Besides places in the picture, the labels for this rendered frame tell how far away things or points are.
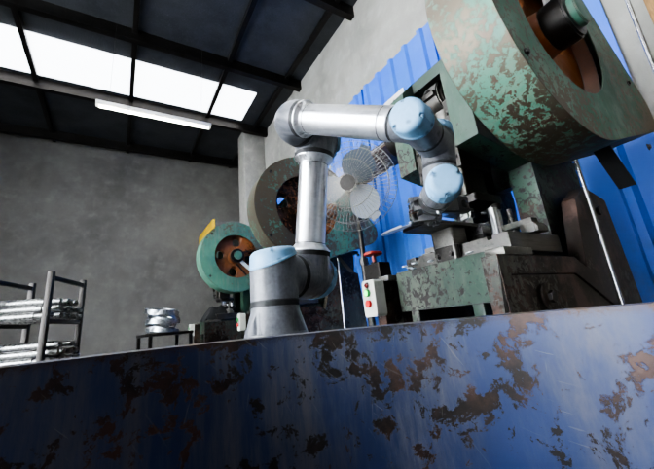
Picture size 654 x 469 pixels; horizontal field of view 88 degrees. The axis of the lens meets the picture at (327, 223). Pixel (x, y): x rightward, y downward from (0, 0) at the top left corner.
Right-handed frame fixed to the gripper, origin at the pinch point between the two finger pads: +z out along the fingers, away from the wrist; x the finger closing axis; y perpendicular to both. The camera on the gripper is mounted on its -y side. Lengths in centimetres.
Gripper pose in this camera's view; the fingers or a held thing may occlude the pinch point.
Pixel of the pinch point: (428, 218)
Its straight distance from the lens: 109.8
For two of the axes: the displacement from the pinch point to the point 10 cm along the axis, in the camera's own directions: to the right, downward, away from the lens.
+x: 1.0, 9.7, -2.3
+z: 1.3, 2.2, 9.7
